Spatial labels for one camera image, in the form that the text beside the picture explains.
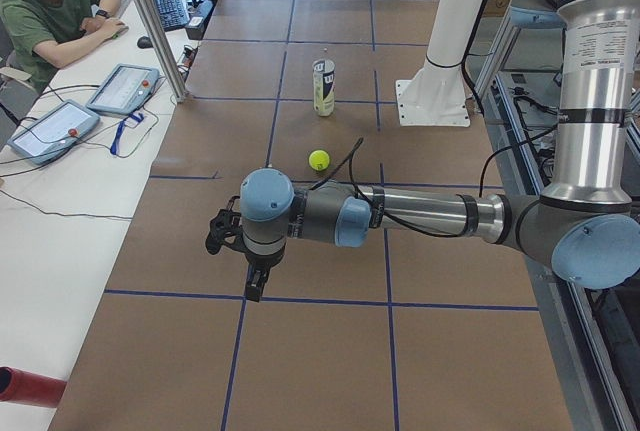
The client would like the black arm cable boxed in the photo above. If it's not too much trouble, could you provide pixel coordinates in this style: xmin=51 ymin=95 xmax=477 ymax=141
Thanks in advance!
xmin=309 ymin=137 xmax=561 ymax=238

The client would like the black computer mouse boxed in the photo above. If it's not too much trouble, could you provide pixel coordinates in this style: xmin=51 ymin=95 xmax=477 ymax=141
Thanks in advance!
xmin=137 ymin=36 xmax=153 ymax=49

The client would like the red cylinder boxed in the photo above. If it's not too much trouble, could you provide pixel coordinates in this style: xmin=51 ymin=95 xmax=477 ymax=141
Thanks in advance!
xmin=1 ymin=367 xmax=67 ymax=408

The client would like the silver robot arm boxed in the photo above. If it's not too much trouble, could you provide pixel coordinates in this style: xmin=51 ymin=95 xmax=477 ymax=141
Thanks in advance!
xmin=232 ymin=0 xmax=639 ymax=301

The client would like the clear tennis ball can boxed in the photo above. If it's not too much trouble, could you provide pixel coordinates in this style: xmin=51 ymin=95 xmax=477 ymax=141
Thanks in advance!
xmin=312 ymin=58 xmax=335 ymax=117

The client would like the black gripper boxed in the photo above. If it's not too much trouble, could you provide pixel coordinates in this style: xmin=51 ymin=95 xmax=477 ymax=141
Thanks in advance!
xmin=245 ymin=252 xmax=284 ymax=302

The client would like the near teach pendant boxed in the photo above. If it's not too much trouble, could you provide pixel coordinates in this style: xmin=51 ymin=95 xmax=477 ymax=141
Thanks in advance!
xmin=8 ymin=100 xmax=100 ymax=165

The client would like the aluminium frame post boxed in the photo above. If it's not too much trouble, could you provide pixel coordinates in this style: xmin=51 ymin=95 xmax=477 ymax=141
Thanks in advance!
xmin=133 ymin=0 xmax=187 ymax=103

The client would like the man in green shirt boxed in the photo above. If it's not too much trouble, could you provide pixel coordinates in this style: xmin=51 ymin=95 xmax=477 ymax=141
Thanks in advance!
xmin=1 ymin=0 xmax=127 ymax=93

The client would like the yellow tennis ball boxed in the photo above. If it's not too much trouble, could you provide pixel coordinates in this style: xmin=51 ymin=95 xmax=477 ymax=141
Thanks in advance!
xmin=308 ymin=149 xmax=331 ymax=172

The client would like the far teach pendant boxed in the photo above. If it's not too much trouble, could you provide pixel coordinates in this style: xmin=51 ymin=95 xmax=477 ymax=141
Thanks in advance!
xmin=86 ymin=64 xmax=160 ymax=116

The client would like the white pedestal column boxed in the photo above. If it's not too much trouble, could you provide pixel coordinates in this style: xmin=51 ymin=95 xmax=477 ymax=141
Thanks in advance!
xmin=396 ymin=0 xmax=484 ymax=127

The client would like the teach pendant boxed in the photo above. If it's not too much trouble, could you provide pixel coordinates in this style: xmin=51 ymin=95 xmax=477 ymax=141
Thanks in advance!
xmin=8 ymin=100 xmax=100 ymax=165
xmin=86 ymin=64 xmax=160 ymax=116

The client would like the blue lanyard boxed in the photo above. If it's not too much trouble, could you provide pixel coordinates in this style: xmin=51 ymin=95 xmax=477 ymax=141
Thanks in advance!
xmin=109 ymin=109 xmax=146 ymax=157

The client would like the black keyboard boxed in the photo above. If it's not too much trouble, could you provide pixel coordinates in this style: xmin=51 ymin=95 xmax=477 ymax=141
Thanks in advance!
xmin=153 ymin=0 xmax=190 ymax=31

